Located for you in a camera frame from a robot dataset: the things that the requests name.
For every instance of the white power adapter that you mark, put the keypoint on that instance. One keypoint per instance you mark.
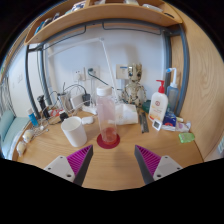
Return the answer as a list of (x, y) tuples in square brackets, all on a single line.
[(77, 100)]

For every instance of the white wall outlet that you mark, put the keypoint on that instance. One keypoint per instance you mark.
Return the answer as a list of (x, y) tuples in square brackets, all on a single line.
[(94, 71), (78, 75)]

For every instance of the white blue-labelled wall plate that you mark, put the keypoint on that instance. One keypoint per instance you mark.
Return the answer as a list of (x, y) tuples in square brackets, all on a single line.
[(122, 71)]

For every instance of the white pink tube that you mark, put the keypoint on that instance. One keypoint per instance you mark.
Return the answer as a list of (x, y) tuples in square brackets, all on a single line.
[(182, 126)]

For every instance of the dark green container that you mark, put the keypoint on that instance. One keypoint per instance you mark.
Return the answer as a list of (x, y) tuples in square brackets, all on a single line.
[(146, 106)]

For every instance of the black plugged charger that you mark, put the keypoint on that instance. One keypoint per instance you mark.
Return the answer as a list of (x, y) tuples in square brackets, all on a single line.
[(86, 99)]

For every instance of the silver metal cup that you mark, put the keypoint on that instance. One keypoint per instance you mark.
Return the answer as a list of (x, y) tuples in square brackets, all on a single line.
[(62, 101)]

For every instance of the white earbud case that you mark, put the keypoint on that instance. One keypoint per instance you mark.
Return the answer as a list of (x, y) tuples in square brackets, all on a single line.
[(87, 120)]

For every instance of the wooden wardrobe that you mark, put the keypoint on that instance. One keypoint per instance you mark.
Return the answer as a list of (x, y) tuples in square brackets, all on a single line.
[(203, 83)]

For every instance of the clear white-capped drink bottle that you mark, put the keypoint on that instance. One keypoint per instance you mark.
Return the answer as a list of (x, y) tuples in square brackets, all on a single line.
[(106, 113)]

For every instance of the dark grey flat bar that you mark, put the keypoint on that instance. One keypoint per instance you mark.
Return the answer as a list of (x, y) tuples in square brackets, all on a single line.
[(144, 122)]

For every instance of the grey metal frame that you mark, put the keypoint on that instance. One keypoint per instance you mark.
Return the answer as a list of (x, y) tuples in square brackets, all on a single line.
[(167, 60)]

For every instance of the green soft packet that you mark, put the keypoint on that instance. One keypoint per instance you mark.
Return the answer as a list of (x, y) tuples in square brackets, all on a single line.
[(186, 137)]

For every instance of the teal bedding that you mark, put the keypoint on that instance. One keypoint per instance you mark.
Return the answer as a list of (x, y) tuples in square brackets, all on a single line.
[(8, 128)]

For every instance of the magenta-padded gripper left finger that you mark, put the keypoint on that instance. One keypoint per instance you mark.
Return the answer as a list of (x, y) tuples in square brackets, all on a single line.
[(78, 161)]

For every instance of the blue white-capped tube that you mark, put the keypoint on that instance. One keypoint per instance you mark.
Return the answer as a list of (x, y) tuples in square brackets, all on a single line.
[(32, 117)]

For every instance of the white power strip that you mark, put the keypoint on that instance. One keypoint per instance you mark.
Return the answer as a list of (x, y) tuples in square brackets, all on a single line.
[(89, 109)]

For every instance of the blue white-nozzle squeeze bottle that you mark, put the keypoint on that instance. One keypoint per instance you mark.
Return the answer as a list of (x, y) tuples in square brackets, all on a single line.
[(172, 93)]

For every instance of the white cup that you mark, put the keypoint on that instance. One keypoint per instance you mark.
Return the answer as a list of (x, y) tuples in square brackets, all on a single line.
[(74, 133)]

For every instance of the small blue box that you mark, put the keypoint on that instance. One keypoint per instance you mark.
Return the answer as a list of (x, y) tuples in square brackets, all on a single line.
[(170, 119)]

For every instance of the flat round red coaster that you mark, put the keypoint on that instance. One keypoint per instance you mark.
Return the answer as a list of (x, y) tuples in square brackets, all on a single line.
[(115, 144)]

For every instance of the small black adapter block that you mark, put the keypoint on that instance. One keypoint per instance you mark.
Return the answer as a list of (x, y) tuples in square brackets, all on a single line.
[(63, 116)]

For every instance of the wooden tree figure toy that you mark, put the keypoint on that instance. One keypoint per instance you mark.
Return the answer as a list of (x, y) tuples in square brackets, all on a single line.
[(134, 85)]

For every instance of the black electric shaver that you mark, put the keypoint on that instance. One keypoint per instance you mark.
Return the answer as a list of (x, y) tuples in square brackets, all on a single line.
[(43, 106)]

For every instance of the wooden shelf unit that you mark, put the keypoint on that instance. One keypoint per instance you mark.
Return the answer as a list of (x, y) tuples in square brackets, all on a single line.
[(100, 16)]

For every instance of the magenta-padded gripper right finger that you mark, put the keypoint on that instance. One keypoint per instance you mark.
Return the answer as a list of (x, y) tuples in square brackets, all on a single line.
[(150, 161)]

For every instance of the white tissue pack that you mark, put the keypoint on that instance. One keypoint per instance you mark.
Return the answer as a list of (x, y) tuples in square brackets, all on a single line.
[(126, 114)]

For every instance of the white red-pump lotion bottle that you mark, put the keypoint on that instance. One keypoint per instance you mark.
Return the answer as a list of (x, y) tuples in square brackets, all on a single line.
[(158, 105)]

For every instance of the small white desk clock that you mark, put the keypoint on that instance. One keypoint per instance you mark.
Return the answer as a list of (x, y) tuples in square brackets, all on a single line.
[(156, 124)]

